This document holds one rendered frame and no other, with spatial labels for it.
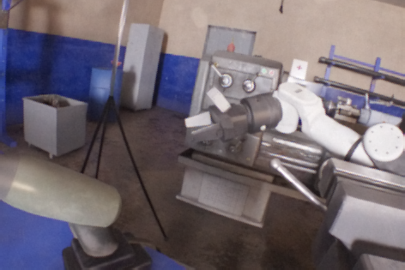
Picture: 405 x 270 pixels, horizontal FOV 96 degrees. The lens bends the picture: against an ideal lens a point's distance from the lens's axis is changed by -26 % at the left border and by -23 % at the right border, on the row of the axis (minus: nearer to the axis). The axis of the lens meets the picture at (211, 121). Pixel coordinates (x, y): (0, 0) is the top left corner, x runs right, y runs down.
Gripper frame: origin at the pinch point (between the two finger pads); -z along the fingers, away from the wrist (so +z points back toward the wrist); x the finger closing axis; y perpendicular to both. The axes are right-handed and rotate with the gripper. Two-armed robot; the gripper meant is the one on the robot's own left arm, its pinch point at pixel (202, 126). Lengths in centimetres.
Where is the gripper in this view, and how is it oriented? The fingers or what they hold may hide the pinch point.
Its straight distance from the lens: 53.1
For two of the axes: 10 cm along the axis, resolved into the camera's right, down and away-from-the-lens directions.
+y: -1.1, -9.0, -4.3
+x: -2.8, -3.9, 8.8
